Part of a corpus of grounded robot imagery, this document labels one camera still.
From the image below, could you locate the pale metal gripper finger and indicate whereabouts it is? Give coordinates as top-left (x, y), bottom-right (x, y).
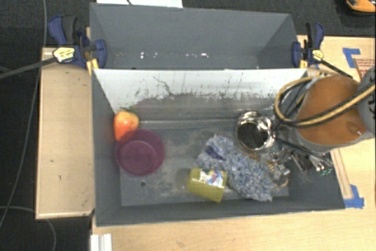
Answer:
top-left (267, 152), bottom-right (288, 170)
top-left (272, 168), bottom-right (292, 189)

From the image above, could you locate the shiny metal cup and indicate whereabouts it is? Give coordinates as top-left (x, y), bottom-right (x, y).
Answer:
top-left (234, 110), bottom-right (278, 153)

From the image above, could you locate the blue and white cloth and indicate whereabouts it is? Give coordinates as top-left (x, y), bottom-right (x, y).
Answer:
top-left (196, 134), bottom-right (274, 203)

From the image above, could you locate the yellow-green printed cup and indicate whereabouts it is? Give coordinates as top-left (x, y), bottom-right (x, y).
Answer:
top-left (186, 167), bottom-right (229, 204)

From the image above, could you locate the purple plastic cup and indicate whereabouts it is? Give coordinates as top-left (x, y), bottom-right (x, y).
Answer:
top-left (114, 128), bottom-right (166, 177)

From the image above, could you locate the red toy strawberry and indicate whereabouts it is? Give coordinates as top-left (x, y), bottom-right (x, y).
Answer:
top-left (113, 108), bottom-right (140, 142)

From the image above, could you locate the grey metal bin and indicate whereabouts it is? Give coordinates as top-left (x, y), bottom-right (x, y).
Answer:
top-left (88, 2), bottom-right (346, 227)

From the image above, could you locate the pale wood board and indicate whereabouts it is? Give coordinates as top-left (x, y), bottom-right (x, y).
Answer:
top-left (35, 47), bottom-right (96, 220)

